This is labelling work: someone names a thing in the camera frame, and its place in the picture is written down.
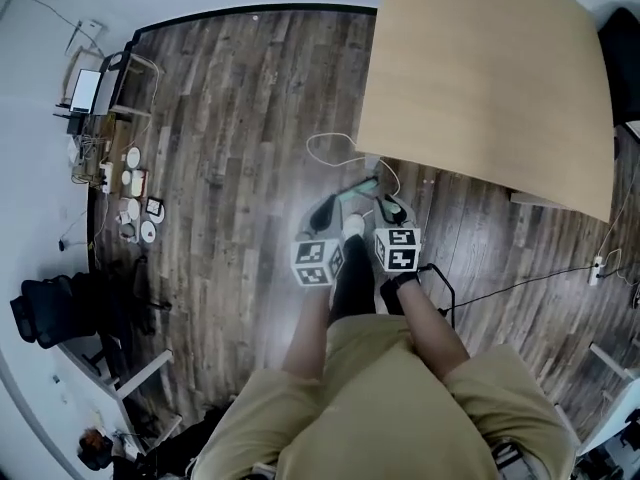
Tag light wooden frame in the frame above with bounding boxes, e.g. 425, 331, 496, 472
59, 47, 109, 108

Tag white table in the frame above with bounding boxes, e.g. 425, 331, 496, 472
574, 340, 640, 462

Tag person's beige shirt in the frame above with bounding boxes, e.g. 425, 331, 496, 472
192, 312, 581, 480

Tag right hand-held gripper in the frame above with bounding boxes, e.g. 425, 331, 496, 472
371, 194, 424, 274

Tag person's white left shoe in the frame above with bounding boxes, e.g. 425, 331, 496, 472
342, 213, 367, 238

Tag black antenna router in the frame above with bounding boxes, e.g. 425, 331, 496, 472
53, 110, 94, 137

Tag reddish brown bundle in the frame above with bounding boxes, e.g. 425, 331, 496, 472
77, 426, 115, 471

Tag brown cardboard box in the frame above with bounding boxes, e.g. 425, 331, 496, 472
69, 117, 134, 185

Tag black mesh office chair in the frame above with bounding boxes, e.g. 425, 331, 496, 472
9, 255, 174, 352

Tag person's right forearm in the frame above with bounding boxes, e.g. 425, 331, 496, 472
394, 278, 472, 385

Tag white wall box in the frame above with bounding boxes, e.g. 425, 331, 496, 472
79, 17, 109, 39

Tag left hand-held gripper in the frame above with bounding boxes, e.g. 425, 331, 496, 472
290, 194, 348, 288

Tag person's left forearm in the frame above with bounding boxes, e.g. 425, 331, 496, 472
281, 283, 337, 382

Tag light wooden table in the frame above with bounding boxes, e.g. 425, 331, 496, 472
353, 0, 617, 224

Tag white floor cable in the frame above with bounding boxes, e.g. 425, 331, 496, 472
305, 132, 402, 205

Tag grey side table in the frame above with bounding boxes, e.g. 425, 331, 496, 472
92, 51, 161, 119

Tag green handled tool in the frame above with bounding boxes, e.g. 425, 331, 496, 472
338, 176, 408, 220

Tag person's black trousers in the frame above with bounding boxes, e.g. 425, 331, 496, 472
329, 232, 409, 322

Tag black bag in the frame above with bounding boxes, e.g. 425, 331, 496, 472
112, 402, 236, 480

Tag white desk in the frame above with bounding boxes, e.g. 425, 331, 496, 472
0, 335, 184, 469

